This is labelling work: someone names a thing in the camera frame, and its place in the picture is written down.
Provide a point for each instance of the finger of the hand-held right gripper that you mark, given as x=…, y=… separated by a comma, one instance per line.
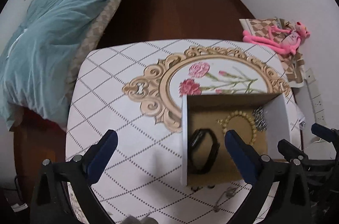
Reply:
x=319, y=130
x=290, y=151

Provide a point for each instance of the brown checkered cloth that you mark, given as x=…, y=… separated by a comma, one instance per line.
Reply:
x=294, y=67

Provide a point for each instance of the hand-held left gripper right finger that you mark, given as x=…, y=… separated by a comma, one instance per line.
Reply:
x=239, y=155

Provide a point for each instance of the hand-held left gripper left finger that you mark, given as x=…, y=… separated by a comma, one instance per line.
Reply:
x=104, y=152

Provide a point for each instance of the white cardboard box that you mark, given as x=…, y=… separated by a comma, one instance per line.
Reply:
x=275, y=118

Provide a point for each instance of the white power strip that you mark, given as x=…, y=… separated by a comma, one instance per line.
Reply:
x=316, y=99

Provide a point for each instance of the black smart watch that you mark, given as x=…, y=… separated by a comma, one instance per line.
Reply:
x=209, y=144

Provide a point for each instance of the bed with teal blanket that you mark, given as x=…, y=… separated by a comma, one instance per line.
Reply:
x=58, y=28

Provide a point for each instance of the pink plush toy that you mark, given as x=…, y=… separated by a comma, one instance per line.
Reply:
x=280, y=41

